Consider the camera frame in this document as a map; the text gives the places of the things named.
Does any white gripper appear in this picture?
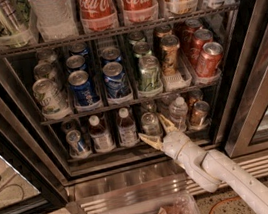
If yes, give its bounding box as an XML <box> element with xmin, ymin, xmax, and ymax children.
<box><xmin>135</xmin><ymin>109</ymin><xmax>197</xmax><ymax>166</ymax></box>

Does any left brown tea bottle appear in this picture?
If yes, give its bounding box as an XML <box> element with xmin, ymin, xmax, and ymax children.
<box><xmin>88</xmin><ymin>115</ymin><xmax>115</xmax><ymax>153</ymax></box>

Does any left coca-cola bottle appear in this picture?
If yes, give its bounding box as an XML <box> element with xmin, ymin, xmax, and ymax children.
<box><xmin>78</xmin><ymin>0</ymin><xmax>114</xmax><ymax>32</ymax></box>

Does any small water bottle bottom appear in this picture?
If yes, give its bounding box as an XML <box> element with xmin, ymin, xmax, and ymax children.
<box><xmin>168</xmin><ymin>96</ymin><xmax>188</xmax><ymax>132</ymax></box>

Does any green tall can top shelf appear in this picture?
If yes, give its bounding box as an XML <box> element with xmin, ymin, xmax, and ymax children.
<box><xmin>0</xmin><ymin>0</ymin><xmax>31</xmax><ymax>48</ymax></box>

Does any green mountain dew can front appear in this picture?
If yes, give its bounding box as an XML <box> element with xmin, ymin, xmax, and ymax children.
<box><xmin>138</xmin><ymin>55</ymin><xmax>161</xmax><ymax>92</ymax></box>

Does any blue pepsi can front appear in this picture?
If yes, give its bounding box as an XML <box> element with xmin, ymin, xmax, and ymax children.
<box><xmin>68</xmin><ymin>70</ymin><xmax>99</xmax><ymax>107</ymax></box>

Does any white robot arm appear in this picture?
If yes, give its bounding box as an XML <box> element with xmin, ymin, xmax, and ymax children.
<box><xmin>138</xmin><ymin>113</ymin><xmax>268</xmax><ymax>214</ymax></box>

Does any red can middle right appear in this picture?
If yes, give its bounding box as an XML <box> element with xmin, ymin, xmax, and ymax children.
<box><xmin>188</xmin><ymin>28</ymin><xmax>213</xmax><ymax>67</ymax></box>

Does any blue can front centre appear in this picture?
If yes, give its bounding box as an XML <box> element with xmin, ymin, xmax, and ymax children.
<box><xmin>102</xmin><ymin>61</ymin><xmax>131</xmax><ymax>99</ymax></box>

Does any clear water bottle top shelf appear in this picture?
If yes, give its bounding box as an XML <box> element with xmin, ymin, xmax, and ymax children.
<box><xmin>29</xmin><ymin>0</ymin><xmax>79</xmax><ymax>42</ymax></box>

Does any gold brown can front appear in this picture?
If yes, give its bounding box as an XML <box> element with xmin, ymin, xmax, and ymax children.
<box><xmin>160</xmin><ymin>34</ymin><xmax>180</xmax><ymax>76</ymax></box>

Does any fridge glass door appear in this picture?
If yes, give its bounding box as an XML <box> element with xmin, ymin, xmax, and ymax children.
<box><xmin>215</xmin><ymin>0</ymin><xmax>268</xmax><ymax>158</ymax></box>
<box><xmin>0</xmin><ymin>16</ymin><xmax>71</xmax><ymax>214</ymax></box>

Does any brown tea bottle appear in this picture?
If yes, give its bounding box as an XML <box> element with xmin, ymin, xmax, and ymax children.
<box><xmin>116</xmin><ymin>107</ymin><xmax>139</xmax><ymax>147</ymax></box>
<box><xmin>88</xmin><ymin>115</ymin><xmax>115</xmax><ymax>153</ymax></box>

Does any red can front right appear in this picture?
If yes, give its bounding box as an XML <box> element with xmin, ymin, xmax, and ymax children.
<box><xmin>196</xmin><ymin>42</ymin><xmax>223</xmax><ymax>78</ymax></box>

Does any right brown tea bottle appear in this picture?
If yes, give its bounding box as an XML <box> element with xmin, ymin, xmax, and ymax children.
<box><xmin>116</xmin><ymin>107</ymin><xmax>139</xmax><ymax>147</ymax></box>

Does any red can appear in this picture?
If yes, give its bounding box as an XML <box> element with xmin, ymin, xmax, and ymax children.
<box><xmin>196</xmin><ymin>42</ymin><xmax>223</xmax><ymax>78</ymax></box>
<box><xmin>188</xmin><ymin>28</ymin><xmax>213</xmax><ymax>67</ymax></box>
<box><xmin>180</xmin><ymin>18</ymin><xmax>203</xmax><ymax>53</ymax></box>

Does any copper can bottom right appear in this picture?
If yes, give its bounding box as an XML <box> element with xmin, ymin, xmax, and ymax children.
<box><xmin>190</xmin><ymin>100</ymin><xmax>210</xmax><ymax>127</ymax></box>

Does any fridge left glass door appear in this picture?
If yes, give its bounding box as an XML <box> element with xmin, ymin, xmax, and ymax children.
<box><xmin>0</xmin><ymin>16</ymin><xmax>71</xmax><ymax>214</ymax></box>

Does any fridge right glass door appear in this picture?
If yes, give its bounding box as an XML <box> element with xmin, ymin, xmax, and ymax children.
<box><xmin>215</xmin><ymin>0</ymin><xmax>268</xmax><ymax>158</ymax></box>

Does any fridge bottom vent grille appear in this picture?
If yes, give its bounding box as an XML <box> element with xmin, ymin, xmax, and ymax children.
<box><xmin>67</xmin><ymin>150</ymin><xmax>268</xmax><ymax>214</ymax></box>

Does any blue silver can bottom left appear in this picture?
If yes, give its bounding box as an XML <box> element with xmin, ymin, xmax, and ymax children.
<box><xmin>66</xmin><ymin>129</ymin><xmax>90</xmax><ymax>157</ymax></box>

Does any silver green 7up can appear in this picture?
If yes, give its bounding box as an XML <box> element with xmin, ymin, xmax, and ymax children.
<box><xmin>141</xmin><ymin>112</ymin><xmax>162</xmax><ymax>136</ymax></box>

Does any red can back right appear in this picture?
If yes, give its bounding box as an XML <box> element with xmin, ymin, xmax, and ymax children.
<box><xmin>180</xmin><ymin>18</ymin><xmax>203</xmax><ymax>53</ymax></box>

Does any white green can front left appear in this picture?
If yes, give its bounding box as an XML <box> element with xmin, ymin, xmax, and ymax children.
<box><xmin>33</xmin><ymin>78</ymin><xmax>71</xmax><ymax>120</ymax></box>

